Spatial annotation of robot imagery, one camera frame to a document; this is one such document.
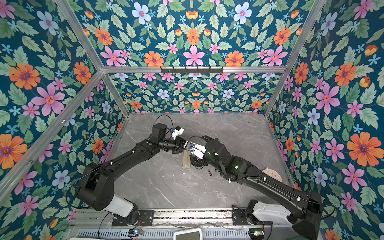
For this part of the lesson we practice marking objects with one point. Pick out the beige remote control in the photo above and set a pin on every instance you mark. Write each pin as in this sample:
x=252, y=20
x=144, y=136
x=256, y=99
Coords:
x=187, y=159

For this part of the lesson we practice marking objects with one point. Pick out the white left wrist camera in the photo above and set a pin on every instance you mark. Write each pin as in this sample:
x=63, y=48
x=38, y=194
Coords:
x=177, y=131

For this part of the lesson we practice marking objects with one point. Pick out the white display device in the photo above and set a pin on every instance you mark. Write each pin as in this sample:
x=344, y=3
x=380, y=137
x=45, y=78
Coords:
x=188, y=234

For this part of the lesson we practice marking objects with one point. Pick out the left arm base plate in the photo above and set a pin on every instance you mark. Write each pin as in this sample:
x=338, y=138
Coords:
x=136, y=218

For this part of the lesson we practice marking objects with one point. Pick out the aluminium mounting rail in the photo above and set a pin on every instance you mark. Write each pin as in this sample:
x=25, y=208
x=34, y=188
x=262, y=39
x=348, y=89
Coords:
x=188, y=218

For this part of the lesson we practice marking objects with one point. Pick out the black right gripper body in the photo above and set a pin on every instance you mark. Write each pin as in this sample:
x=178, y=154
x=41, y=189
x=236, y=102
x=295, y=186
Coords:
x=197, y=162

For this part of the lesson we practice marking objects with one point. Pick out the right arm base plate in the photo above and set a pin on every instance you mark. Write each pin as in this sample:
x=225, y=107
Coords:
x=241, y=217

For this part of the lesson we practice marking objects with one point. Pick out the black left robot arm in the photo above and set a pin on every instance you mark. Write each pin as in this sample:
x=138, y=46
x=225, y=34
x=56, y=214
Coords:
x=96, y=186

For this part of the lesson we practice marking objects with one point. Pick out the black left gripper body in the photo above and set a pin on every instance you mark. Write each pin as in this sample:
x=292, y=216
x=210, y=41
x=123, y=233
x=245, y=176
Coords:
x=172, y=144

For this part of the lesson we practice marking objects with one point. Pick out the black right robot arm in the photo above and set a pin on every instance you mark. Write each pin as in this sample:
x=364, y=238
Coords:
x=305, y=208

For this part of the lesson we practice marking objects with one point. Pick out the black hook rack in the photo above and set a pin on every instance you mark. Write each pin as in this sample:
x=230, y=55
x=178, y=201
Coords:
x=192, y=70

